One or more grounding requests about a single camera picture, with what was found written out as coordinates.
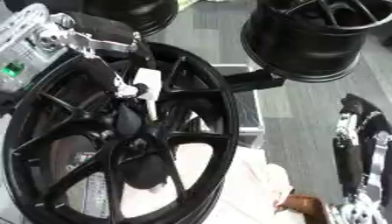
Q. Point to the black wheel rim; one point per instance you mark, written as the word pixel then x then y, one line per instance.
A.
pixel 138 13
pixel 306 38

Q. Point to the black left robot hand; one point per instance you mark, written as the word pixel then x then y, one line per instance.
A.
pixel 99 73

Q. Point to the black spoked wheel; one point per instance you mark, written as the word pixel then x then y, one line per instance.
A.
pixel 200 137

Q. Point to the brown wooden object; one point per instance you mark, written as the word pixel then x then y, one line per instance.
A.
pixel 303 207

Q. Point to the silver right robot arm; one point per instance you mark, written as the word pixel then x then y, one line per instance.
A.
pixel 363 212

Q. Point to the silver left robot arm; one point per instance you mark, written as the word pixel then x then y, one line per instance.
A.
pixel 30 43

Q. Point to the black axle bar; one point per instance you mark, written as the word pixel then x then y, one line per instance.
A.
pixel 252 80

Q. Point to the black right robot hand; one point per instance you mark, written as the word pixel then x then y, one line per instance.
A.
pixel 352 166

